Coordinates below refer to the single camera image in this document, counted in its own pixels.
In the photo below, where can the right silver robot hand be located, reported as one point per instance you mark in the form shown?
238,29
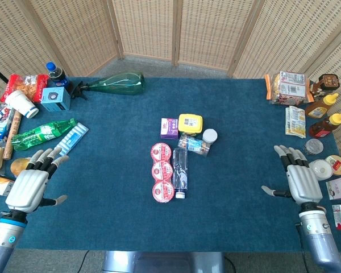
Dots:
304,182

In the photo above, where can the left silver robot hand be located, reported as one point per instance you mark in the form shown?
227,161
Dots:
28,185

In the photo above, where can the small white-lid jar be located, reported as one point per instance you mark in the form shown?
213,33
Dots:
209,135

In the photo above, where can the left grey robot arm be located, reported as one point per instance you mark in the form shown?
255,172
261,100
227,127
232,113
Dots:
0,236

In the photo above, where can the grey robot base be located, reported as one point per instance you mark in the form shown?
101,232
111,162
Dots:
162,261

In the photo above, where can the clear small cup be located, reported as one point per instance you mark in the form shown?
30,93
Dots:
312,146

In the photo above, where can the red lidded round cup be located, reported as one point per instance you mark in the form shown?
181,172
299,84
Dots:
161,152
162,191
162,170

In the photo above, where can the white-lidded blue label jar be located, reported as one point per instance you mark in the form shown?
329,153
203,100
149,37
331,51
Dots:
321,169

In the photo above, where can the pink white carton box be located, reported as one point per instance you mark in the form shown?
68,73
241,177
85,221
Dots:
339,187

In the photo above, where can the yellow red lidded cup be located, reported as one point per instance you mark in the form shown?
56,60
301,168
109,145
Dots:
336,164

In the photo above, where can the green soda bottle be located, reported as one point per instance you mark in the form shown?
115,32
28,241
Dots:
42,135

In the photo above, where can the dark syrup bottle yellow cap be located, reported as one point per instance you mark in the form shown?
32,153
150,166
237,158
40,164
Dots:
326,126

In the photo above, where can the yellow white sachet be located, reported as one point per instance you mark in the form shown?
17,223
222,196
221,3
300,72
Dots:
297,122

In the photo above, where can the blue white striped pack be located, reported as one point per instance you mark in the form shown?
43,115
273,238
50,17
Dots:
71,139

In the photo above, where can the blue toothpaste box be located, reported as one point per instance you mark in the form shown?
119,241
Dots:
0,122

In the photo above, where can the honey bottle with yellow cap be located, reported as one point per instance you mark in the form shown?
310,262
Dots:
321,108

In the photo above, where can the white paper cup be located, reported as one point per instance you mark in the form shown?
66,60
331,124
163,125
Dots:
21,104

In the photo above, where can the blue table carpet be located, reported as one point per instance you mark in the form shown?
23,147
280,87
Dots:
116,199

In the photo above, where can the light blue cardboard box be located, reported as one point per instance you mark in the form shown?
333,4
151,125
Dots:
56,99

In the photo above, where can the clear snack bag orange edges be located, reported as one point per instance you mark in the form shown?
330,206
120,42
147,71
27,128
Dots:
290,88

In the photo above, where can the red snack bag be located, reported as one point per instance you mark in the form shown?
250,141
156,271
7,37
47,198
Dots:
24,86

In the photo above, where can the dark brown jar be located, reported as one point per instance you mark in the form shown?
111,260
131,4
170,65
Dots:
326,84

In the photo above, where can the cola bottle with blue cap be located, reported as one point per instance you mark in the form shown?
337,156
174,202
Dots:
57,75

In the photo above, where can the clear tube with blue label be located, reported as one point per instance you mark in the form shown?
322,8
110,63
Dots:
193,145

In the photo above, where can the clear plastic water bottle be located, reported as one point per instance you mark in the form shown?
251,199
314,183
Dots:
180,173

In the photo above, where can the yellow lidded plastic box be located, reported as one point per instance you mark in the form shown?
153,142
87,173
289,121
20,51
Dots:
190,123

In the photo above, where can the green glass vase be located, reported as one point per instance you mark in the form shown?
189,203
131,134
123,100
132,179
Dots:
116,84

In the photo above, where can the purple white small box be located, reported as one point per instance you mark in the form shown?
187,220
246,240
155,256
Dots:
169,128

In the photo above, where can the woven bamboo folding screen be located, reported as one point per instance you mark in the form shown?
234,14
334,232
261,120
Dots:
145,28

